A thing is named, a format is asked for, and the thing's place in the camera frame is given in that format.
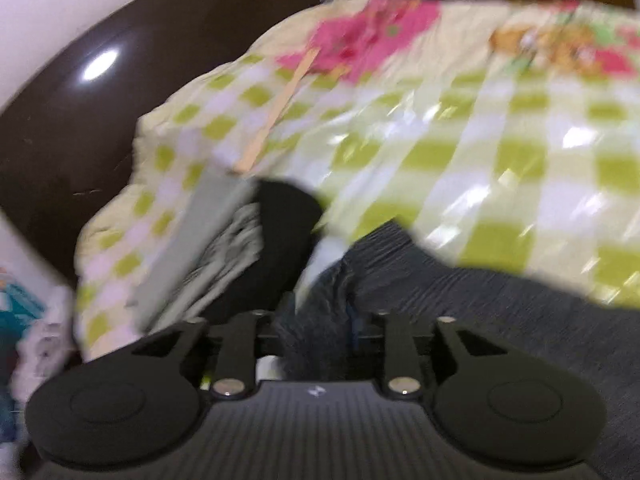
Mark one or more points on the green checked printed blanket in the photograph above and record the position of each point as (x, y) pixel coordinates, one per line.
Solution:
(425, 130)

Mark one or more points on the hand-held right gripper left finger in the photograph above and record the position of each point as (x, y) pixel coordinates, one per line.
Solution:
(239, 347)

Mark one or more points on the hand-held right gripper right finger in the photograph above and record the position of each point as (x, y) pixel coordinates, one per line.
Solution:
(400, 347)

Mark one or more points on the folded black cloth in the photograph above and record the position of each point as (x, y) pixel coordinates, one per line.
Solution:
(270, 250)

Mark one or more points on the wooden stick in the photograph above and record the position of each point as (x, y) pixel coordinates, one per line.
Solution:
(277, 112)

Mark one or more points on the folded grey cloth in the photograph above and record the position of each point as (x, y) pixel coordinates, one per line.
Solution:
(210, 240)

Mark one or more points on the dark brown headboard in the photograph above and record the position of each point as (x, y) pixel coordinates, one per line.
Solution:
(100, 125)

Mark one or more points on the dark grey pants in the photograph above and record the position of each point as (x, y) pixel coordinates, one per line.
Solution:
(480, 320)

